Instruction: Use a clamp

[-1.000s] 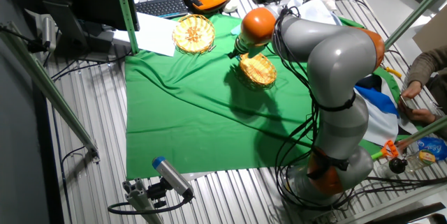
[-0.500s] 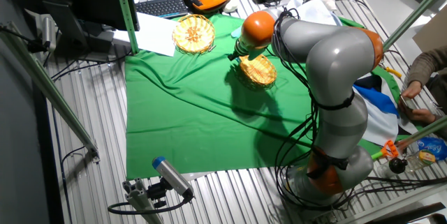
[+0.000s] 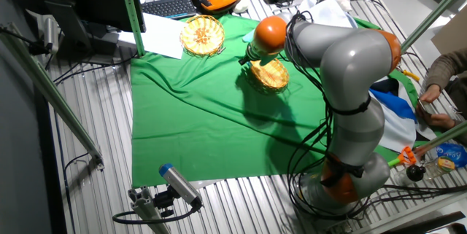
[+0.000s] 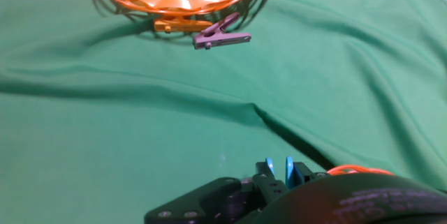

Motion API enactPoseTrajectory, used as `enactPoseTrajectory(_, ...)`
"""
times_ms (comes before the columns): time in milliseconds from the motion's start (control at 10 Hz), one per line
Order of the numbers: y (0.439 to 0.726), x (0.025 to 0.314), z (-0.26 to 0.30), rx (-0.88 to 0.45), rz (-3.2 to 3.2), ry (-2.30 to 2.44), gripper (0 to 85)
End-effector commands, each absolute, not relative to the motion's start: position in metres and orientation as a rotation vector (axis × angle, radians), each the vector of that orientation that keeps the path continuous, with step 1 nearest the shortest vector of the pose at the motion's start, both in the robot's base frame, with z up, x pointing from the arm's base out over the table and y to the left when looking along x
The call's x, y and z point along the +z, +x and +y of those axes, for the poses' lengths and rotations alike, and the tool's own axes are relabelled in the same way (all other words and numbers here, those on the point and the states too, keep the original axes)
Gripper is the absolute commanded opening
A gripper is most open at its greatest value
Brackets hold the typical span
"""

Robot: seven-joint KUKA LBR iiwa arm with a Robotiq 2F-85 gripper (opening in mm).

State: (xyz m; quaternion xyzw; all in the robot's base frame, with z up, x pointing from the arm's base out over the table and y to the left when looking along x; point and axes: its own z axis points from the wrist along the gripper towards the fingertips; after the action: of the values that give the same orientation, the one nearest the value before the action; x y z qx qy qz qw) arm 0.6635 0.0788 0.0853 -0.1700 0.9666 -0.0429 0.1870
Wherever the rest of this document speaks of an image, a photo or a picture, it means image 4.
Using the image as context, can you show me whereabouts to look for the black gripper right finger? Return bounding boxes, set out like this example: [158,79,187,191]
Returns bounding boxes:
[293,162,331,188]

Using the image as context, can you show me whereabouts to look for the blue plastic clothespin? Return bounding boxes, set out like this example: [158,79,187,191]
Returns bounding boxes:
[265,156,298,190]

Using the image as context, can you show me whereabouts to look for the grey plastic clothespin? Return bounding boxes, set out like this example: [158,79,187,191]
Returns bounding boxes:
[192,11,252,50]

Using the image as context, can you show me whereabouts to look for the yellow plastic clothespin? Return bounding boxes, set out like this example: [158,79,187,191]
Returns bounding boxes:
[153,15,214,33]

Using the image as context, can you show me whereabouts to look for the green cloth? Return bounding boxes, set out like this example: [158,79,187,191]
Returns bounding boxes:
[0,0,447,224]

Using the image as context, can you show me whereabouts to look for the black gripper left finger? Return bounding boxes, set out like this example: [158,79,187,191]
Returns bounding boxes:
[144,162,290,224]

